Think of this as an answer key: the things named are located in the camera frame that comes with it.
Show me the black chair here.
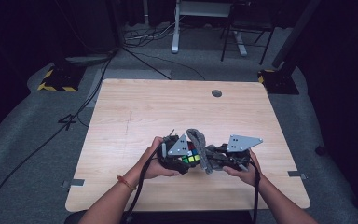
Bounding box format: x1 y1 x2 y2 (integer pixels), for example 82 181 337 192
219 0 276 66

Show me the multicoloured puzzle cube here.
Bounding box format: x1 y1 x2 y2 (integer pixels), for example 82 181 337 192
180 141 201 165

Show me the red bracelet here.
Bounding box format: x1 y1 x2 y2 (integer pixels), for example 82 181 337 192
116 175 137 191

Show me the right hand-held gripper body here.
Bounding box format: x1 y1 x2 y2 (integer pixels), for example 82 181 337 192
220 134 264 171

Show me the hand-held gripper black cable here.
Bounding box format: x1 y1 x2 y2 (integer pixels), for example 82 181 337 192
122 148 157 224
248 157 262 224

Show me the left hand-held gripper black cable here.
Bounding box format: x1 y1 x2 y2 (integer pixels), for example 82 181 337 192
122 148 157 224

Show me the dark slanted stand pole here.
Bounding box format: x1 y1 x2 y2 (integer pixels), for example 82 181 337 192
271 0 321 69

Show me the person's left hand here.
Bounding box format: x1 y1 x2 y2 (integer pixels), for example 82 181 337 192
136 135 180 181

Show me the right hand-held gripper black cable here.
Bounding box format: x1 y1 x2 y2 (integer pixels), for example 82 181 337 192
248 157 262 224

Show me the grey fluffy cloth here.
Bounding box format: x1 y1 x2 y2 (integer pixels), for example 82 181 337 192
186 128 227 175

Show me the black yellow-striped stand base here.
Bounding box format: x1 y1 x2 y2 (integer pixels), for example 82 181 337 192
36 63 87 92

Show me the long black floor cable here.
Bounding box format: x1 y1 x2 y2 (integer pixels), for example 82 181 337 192
0 49 119 223

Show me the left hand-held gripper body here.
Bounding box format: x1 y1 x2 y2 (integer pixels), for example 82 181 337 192
157 133 189 175

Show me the person's right hand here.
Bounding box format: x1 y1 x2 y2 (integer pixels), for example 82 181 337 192
223 149 262 188

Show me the thin curved black cable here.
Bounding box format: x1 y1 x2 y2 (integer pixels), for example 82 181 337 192
136 50 207 81

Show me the straight black floor cable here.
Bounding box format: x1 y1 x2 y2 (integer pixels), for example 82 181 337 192
122 46 172 80

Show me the white desk frame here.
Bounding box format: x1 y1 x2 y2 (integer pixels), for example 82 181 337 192
171 0 249 57

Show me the tangle of floor cables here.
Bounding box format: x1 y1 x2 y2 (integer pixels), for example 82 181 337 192
124 21 176 49

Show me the grey low stand foot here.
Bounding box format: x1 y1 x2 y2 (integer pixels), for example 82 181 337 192
64 54 113 66

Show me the grey tape piece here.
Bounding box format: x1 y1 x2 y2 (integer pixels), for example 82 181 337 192
62 178 86 189
287 170 309 181

